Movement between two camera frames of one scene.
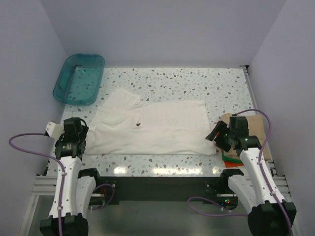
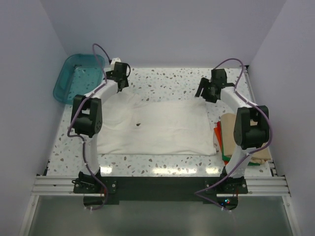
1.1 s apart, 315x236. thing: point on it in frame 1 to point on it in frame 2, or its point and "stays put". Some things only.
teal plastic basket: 79,78 stays put
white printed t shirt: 126,127 stays put
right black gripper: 220,127 to 204,81
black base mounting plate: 111,190 stays put
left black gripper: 60,140 to 109,73
